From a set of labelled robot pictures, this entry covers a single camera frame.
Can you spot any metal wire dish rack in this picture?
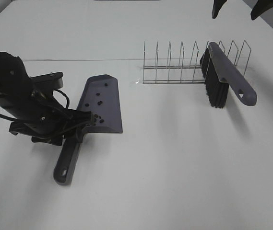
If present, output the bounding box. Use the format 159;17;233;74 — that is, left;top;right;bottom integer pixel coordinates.
139;40;252;85

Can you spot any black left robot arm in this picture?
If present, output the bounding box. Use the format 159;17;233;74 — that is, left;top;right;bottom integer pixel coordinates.
0;52;94;146

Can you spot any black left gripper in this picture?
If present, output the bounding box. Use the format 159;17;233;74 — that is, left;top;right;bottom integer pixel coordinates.
9;93;95;146

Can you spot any grey plastic dustpan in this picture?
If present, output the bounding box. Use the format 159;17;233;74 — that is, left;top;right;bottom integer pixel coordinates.
53;74;123;185

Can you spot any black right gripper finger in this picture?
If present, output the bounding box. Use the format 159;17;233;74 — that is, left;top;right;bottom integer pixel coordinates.
250;0;273;20
212;0;226;19

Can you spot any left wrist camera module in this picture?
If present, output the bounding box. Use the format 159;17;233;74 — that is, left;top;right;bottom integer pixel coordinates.
31;72;64;91

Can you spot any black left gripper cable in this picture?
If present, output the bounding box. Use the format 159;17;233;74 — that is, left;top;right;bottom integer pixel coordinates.
53;89;70;110

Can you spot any grey hand brush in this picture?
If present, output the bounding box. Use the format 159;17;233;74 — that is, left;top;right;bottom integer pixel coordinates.
200;42;257;108

